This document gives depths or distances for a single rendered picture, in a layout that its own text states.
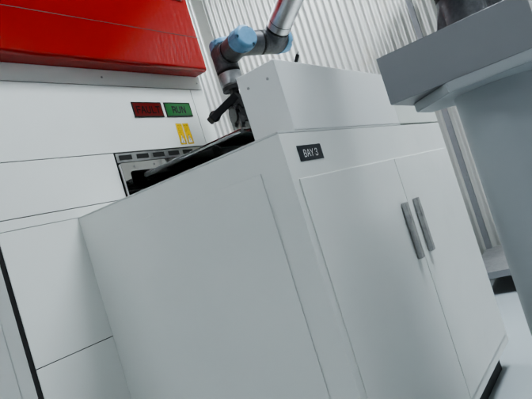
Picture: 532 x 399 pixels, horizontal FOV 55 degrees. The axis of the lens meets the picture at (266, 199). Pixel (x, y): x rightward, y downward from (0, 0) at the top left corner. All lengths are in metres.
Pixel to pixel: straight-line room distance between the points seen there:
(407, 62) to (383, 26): 2.71
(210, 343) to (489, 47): 0.77
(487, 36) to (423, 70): 0.12
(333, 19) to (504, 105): 2.92
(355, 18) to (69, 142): 2.77
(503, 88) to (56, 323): 1.05
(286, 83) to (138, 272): 0.54
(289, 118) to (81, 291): 0.66
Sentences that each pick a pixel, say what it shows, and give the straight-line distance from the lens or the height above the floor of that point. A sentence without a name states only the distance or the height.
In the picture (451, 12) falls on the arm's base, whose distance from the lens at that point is 1.13.
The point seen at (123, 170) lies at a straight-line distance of 1.45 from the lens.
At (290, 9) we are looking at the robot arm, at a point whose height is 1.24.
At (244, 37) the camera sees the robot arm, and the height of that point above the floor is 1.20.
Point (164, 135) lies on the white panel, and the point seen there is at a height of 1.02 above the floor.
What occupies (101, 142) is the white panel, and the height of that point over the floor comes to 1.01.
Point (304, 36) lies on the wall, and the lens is 4.01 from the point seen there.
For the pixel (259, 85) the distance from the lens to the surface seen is 1.00.
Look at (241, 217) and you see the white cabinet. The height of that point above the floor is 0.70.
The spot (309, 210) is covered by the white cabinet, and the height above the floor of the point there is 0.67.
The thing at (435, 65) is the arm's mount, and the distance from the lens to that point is 1.03.
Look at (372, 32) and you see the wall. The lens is 3.77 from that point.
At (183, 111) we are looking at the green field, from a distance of 1.70.
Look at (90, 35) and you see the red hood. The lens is 1.52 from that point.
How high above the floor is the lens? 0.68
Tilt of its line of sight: 2 degrees up
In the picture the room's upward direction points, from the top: 17 degrees counter-clockwise
